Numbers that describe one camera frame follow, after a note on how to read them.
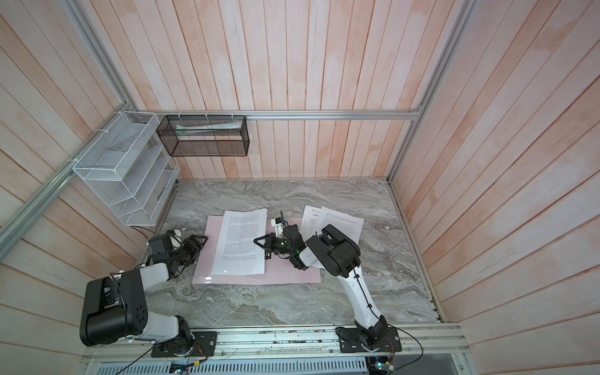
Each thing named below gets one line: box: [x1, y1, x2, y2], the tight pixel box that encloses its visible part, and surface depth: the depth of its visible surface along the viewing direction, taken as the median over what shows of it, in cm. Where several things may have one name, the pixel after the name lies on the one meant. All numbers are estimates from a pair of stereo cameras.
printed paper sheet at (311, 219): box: [300, 204, 323, 243], surface depth 109 cm
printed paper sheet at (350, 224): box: [318, 205, 365, 245], surface depth 107 cm
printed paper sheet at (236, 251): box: [210, 207, 268, 275], surface depth 96 cm
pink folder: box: [192, 215, 322, 284], surface depth 90 cm
